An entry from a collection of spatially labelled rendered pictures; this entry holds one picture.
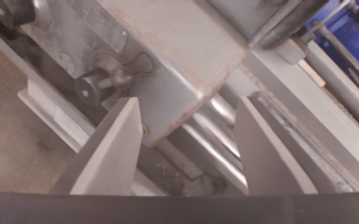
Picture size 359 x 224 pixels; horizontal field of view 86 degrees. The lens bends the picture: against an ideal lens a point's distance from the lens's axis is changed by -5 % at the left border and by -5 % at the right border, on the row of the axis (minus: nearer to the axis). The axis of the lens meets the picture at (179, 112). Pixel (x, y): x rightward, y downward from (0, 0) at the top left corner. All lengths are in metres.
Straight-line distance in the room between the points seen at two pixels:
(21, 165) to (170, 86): 0.79
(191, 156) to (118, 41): 0.42
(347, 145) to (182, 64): 0.38
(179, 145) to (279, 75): 0.36
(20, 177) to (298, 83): 0.98
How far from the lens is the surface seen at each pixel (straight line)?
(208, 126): 0.47
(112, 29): 0.37
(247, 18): 0.40
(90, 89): 0.38
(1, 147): 1.06
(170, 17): 0.36
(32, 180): 1.00
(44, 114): 1.07
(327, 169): 0.58
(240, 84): 0.49
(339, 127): 0.53
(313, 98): 0.49
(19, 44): 0.80
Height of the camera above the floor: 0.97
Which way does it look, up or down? 45 degrees down
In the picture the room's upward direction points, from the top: 45 degrees clockwise
